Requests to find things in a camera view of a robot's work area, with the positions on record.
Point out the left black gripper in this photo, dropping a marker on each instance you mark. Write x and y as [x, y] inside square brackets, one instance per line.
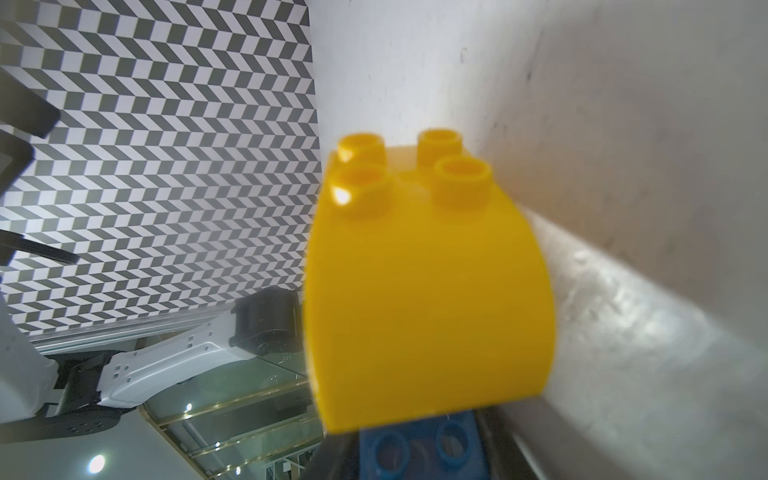
[23, 109]

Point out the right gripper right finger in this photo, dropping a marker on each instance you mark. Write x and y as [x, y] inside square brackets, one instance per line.
[504, 455]

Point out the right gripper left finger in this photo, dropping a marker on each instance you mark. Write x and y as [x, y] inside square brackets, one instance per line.
[336, 458]

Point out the blue lego brick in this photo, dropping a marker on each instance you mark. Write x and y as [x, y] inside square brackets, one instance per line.
[446, 447]

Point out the yellow curved lego brick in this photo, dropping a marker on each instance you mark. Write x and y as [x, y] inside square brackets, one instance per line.
[425, 289]

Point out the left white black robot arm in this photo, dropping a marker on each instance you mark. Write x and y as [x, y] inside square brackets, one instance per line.
[78, 394]

